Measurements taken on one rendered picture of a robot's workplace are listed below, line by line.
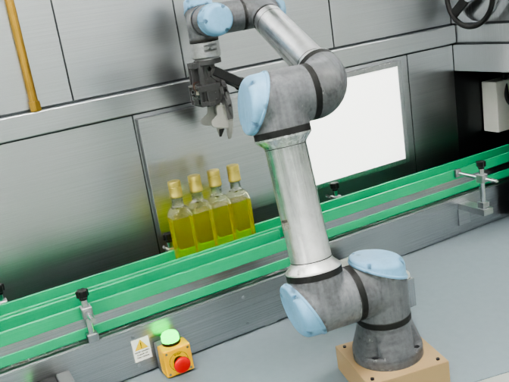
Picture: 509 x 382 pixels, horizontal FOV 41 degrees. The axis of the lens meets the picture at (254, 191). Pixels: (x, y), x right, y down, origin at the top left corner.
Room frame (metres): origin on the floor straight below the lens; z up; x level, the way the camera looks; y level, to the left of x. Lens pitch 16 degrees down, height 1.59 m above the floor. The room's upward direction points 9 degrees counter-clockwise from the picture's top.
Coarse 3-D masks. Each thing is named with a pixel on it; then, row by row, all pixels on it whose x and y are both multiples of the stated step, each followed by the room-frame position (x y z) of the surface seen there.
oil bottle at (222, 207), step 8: (208, 200) 1.76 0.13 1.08; (216, 200) 1.74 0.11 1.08; (224, 200) 1.75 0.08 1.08; (216, 208) 1.73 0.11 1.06; (224, 208) 1.74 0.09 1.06; (232, 208) 1.75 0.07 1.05; (216, 216) 1.73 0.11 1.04; (224, 216) 1.74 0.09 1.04; (232, 216) 1.75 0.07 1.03; (216, 224) 1.73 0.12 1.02; (224, 224) 1.74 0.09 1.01; (232, 224) 1.75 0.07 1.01; (224, 232) 1.74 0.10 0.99; (232, 232) 1.75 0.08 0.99; (224, 240) 1.73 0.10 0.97; (232, 240) 1.74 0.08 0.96
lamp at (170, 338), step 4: (164, 332) 1.48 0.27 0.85; (168, 332) 1.48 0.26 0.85; (172, 332) 1.47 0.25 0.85; (176, 332) 1.48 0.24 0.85; (164, 336) 1.47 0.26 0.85; (168, 336) 1.46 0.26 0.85; (172, 336) 1.46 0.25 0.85; (176, 336) 1.47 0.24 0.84; (164, 340) 1.46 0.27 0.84; (168, 340) 1.46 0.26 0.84; (172, 340) 1.46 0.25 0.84; (176, 340) 1.47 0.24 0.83; (164, 344) 1.46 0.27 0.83; (168, 344) 1.46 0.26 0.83; (172, 344) 1.46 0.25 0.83; (176, 344) 1.46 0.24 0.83
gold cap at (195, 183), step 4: (188, 176) 1.74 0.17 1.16; (192, 176) 1.73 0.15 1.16; (196, 176) 1.73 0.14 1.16; (188, 180) 1.74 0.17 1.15; (192, 180) 1.72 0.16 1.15; (196, 180) 1.72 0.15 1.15; (200, 180) 1.73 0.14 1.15; (192, 184) 1.72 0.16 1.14; (196, 184) 1.72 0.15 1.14; (200, 184) 1.73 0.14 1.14; (192, 188) 1.73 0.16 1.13; (196, 188) 1.72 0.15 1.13; (200, 188) 1.73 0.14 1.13; (192, 192) 1.73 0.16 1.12; (196, 192) 1.72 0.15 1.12
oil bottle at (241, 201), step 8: (232, 192) 1.77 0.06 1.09; (240, 192) 1.77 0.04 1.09; (232, 200) 1.76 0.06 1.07; (240, 200) 1.76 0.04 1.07; (248, 200) 1.77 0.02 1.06; (240, 208) 1.76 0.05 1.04; (248, 208) 1.77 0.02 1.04; (240, 216) 1.76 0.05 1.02; (248, 216) 1.77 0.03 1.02; (240, 224) 1.76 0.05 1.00; (248, 224) 1.77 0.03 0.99; (240, 232) 1.75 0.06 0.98; (248, 232) 1.76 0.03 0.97
